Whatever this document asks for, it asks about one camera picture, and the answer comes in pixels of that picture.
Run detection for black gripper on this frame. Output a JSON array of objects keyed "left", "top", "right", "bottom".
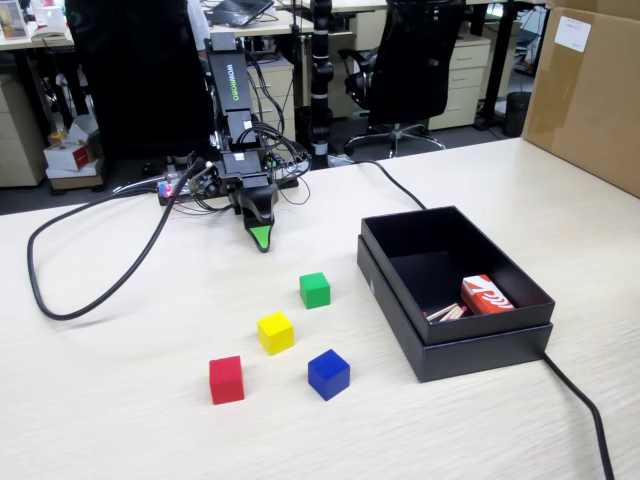
[{"left": 217, "top": 149, "right": 279, "bottom": 254}]

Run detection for green wooden cube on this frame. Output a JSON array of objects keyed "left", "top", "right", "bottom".
[{"left": 298, "top": 272, "right": 332, "bottom": 310}]

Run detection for robot base circuit board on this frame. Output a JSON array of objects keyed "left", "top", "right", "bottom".
[{"left": 156, "top": 158, "right": 222, "bottom": 207}]

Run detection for yellow wooden cube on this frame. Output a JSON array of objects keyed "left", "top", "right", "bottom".
[{"left": 256, "top": 311, "right": 295, "bottom": 357}]

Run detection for red wooden cube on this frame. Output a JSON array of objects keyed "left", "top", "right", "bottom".
[{"left": 208, "top": 355, "right": 246, "bottom": 406}]

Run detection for blue wooden cube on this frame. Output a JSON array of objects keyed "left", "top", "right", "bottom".
[{"left": 307, "top": 348, "right": 351, "bottom": 402}]

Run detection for beige drawer cabinet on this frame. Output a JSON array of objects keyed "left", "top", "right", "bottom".
[
  {"left": 428, "top": 37, "right": 492, "bottom": 132},
  {"left": 0, "top": 78, "right": 50, "bottom": 189},
  {"left": 246, "top": 63, "right": 297, "bottom": 147}
]

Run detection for black segmented pole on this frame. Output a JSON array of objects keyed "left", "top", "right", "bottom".
[{"left": 306, "top": 0, "right": 335, "bottom": 169}]

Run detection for black cardboard box tray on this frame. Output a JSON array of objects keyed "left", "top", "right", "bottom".
[{"left": 360, "top": 204, "right": 557, "bottom": 346}]

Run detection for black base block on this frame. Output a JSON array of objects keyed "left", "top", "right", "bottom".
[{"left": 355, "top": 234, "right": 555, "bottom": 384}]

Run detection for black high-back office chair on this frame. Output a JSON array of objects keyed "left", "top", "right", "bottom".
[{"left": 64, "top": 0, "right": 217, "bottom": 162}]

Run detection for white red carton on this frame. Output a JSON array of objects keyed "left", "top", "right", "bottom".
[{"left": 43, "top": 114, "right": 105, "bottom": 179}]

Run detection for black laptop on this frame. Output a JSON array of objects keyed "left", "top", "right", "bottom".
[{"left": 206, "top": 0, "right": 277, "bottom": 29}]

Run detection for black mesh office chair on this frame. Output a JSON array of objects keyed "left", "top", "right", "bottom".
[{"left": 338, "top": 0, "right": 467, "bottom": 157}]

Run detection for beige office desk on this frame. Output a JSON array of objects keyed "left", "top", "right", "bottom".
[
  {"left": 275, "top": 0, "right": 551, "bottom": 14},
  {"left": 0, "top": 9, "right": 317, "bottom": 52}
]

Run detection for orange white matchbox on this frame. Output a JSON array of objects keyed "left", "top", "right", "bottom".
[{"left": 459, "top": 274, "right": 515, "bottom": 317}]

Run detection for dark mesh trash bin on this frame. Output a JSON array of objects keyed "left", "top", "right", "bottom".
[{"left": 504, "top": 91, "right": 534, "bottom": 138}]

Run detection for beige desk phone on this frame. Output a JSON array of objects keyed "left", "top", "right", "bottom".
[{"left": 30, "top": 19, "right": 69, "bottom": 42}]

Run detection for red white small box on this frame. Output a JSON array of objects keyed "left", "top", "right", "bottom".
[{"left": 36, "top": 0, "right": 67, "bottom": 27}]

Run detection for standing photo card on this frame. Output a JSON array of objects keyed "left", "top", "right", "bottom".
[{"left": 0, "top": 0, "right": 32, "bottom": 41}]

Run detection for large brown cardboard box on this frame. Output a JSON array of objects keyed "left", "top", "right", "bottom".
[{"left": 519, "top": 0, "right": 640, "bottom": 199}]

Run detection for white shipping label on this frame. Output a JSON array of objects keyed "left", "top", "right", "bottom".
[{"left": 555, "top": 15, "right": 593, "bottom": 52}]

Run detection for thin black wire bundle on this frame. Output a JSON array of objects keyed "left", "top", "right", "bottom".
[{"left": 238, "top": 44, "right": 312, "bottom": 207}]

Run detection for thick black looped cable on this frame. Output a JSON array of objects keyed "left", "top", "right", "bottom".
[{"left": 26, "top": 163, "right": 204, "bottom": 322}]

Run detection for thick black straight cable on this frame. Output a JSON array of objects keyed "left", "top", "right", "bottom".
[{"left": 344, "top": 159, "right": 617, "bottom": 480}]

